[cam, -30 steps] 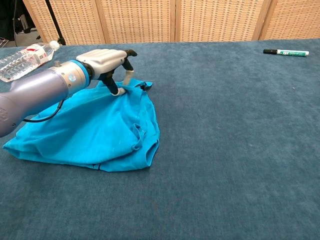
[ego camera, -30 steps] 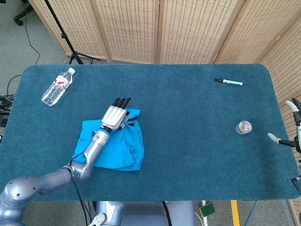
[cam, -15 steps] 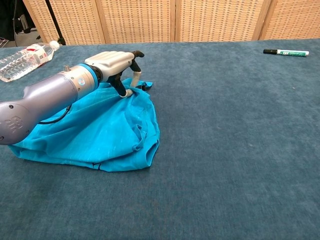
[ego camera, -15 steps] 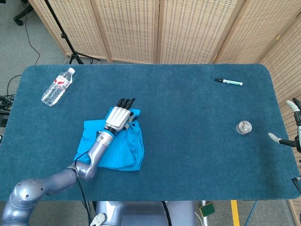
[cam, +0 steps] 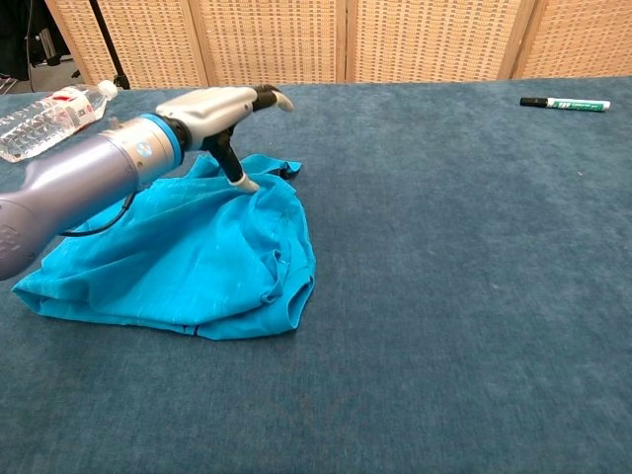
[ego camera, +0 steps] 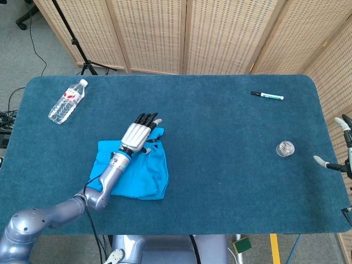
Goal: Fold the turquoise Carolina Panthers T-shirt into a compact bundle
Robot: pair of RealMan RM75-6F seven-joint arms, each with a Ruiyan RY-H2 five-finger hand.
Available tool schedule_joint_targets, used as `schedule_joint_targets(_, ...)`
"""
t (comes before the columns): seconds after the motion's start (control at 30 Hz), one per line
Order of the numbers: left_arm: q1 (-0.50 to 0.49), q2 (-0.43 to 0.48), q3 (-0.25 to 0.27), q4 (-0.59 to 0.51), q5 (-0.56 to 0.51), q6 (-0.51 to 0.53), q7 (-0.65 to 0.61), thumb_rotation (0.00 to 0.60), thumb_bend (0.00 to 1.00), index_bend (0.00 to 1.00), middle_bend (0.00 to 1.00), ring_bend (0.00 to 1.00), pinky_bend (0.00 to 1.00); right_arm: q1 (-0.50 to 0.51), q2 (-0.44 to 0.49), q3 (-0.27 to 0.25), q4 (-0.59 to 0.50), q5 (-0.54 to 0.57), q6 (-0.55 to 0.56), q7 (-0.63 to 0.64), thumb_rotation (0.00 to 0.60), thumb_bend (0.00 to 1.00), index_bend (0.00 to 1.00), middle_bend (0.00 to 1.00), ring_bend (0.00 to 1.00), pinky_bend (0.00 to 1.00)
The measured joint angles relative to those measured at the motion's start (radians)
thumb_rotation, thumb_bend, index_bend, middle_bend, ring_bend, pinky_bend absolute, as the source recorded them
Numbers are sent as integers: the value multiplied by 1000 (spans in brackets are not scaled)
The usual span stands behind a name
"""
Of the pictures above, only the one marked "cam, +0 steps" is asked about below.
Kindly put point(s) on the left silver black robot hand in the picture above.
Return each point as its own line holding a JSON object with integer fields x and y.
{"x": 212, "y": 111}

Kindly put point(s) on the blue printed t-shirt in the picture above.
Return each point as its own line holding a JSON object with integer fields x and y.
{"x": 187, "y": 261}

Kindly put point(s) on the wooden rattan folding screen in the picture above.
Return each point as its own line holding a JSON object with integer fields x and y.
{"x": 271, "y": 44}

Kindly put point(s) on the black tripod stand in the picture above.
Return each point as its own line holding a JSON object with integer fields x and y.
{"x": 111, "y": 54}

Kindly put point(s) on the clear plastic water bottle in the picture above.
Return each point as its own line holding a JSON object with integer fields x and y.
{"x": 44, "y": 121}

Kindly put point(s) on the black office chair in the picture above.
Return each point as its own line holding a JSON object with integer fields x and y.
{"x": 20, "y": 39}

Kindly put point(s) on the blue carpet table cover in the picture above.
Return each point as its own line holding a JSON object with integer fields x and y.
{"x": 444, "y": 247}

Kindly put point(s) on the white marker pen black cap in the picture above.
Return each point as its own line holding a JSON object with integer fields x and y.
{"x": 573, "y": 104}

